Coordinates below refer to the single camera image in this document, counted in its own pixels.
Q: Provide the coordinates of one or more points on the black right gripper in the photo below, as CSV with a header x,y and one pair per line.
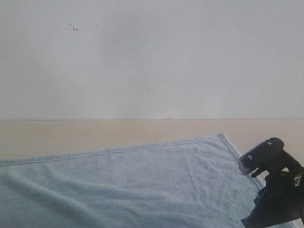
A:
x,y
282,199

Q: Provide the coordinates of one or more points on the light blue terry towel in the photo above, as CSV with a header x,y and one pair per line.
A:
x,y
189,183

